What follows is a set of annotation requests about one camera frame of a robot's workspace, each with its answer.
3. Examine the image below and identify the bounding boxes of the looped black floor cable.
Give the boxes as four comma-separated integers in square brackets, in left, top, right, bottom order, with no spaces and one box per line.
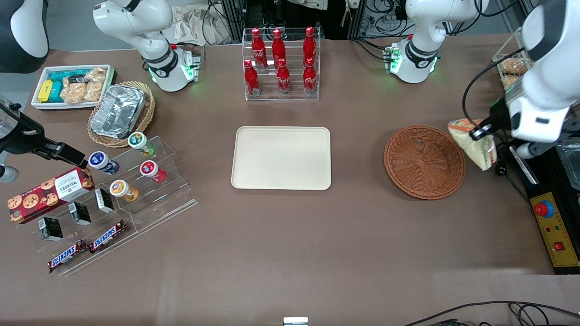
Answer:
[507,302,580,326]

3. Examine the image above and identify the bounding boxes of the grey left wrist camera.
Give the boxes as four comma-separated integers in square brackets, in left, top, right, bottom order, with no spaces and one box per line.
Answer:
[516,140,565,160]

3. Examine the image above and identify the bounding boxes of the Snickers chocolate bar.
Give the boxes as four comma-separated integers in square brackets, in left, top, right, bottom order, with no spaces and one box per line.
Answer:
[48,240,89,273]
[89,220,127,254]

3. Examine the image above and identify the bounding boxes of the light oval wicker basket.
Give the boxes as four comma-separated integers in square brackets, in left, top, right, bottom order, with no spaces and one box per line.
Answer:
[87,81,156,149]

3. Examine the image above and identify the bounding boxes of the long teal snack box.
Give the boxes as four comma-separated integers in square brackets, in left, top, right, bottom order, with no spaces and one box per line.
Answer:
[49,69,87,83]

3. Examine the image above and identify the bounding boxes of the red capped drink bottle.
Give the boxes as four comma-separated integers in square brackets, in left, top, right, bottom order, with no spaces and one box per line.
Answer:
[140,160,167,183]

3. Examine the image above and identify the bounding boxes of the long black floor cable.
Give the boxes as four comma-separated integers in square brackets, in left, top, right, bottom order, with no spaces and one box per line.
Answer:
[403,301,580,326]

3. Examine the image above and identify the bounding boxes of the red cola bottle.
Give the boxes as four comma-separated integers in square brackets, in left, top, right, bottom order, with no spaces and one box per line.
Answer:
[303,58,318,96]
[276,59,291,96]
[244,59,261,96]
[251,28,268,69]
[303,26,317,64]
[271,29,287,68]

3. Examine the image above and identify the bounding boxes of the blue capped drink bottle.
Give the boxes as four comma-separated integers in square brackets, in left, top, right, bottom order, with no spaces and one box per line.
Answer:
[88,151,120,175]

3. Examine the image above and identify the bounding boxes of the black arm base cables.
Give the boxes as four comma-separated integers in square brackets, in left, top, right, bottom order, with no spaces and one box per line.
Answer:
[349,37,391,62]

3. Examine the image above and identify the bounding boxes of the black background cable bundle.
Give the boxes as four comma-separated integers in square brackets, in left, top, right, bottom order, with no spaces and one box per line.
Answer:
[202,0,247,44]

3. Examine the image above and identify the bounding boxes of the beige rectangular tray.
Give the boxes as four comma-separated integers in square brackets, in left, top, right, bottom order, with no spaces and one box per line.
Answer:
[231,126,332,191]

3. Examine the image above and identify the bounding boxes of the triangular sandwich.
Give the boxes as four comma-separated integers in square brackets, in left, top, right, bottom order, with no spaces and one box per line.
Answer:
[448,119,498,171]

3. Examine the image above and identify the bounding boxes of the clear acrylic bottle rack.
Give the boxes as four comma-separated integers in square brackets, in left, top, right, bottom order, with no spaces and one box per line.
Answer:
[242,26,321,101]

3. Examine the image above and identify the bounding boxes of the aluminium foil container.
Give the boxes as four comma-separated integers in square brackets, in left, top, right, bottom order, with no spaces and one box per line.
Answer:
[90,85,145,139]

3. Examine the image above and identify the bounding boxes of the crumpled beige cloth bag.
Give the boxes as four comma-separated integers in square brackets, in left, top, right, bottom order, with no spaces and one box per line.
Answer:
[171,6,232,46]

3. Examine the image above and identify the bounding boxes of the clear acrylic stepped display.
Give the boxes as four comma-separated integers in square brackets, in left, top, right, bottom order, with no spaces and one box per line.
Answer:
[36,135,198,277]

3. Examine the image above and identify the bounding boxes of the brown round wicker basket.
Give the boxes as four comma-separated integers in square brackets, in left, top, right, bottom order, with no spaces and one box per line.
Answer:
[383,125,466,200]

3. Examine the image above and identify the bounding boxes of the green capped drink bottle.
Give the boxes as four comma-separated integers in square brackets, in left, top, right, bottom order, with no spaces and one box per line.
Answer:
[128,132,155,157]

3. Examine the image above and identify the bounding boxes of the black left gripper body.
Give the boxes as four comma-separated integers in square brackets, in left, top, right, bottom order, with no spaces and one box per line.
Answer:
[489,97,513,133]

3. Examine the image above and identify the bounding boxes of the white wire rack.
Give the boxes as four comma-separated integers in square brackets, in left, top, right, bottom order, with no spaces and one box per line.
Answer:
[492,26,530,92]

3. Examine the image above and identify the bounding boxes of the small black carton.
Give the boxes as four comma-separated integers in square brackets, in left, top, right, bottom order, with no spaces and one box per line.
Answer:
[38,217,63,241]
[94,188,115,214]
[68,201,92,226]

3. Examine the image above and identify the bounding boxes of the person in beige clothes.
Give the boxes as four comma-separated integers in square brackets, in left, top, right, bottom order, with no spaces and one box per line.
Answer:
[286,0,329,10]

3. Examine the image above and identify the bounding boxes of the red Walkers cookie box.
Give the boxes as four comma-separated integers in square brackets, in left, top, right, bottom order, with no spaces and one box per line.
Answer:
[7,168,96,225]

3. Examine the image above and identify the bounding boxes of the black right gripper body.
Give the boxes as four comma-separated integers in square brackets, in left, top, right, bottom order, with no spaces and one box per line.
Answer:
[0,106,47,155]

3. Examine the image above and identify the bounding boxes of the orange capped drink bottle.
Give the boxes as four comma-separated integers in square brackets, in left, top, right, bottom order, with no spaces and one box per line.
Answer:
[110,179,139,202]

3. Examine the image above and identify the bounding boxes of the white rectangular bin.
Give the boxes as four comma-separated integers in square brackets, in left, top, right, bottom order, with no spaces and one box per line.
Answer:
[31,64,116,111]

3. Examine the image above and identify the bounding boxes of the steel pan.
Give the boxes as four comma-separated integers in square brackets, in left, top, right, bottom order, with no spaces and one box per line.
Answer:
[558,141,580,191]

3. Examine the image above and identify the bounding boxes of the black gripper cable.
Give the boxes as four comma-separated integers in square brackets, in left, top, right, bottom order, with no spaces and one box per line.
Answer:
[462,47,527,133]

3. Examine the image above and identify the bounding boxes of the black machine with yellow panel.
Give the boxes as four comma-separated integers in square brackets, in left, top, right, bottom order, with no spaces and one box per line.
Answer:
[510,136,580,275]

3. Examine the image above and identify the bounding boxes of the black power cable with plug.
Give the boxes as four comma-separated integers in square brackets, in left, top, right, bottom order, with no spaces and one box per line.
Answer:
[494,140,532,204]

